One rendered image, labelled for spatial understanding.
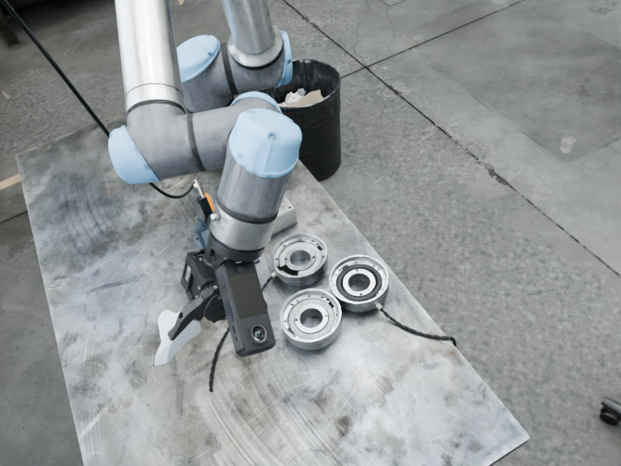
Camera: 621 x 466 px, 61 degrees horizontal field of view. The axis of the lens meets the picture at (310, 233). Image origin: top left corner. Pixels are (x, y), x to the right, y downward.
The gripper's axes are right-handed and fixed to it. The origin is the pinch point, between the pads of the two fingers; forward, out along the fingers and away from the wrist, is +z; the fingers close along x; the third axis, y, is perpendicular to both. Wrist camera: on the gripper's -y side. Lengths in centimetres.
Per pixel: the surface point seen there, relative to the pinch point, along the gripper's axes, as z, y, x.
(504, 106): -6, 103, -191
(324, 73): -1, 130, -104
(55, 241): 21, 56, 9
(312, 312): 2.3, 6.9, -22.9
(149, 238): 12.0, 43.7, -6.8
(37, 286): 104, 134, -3
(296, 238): -2.5, 22.1, -26.6
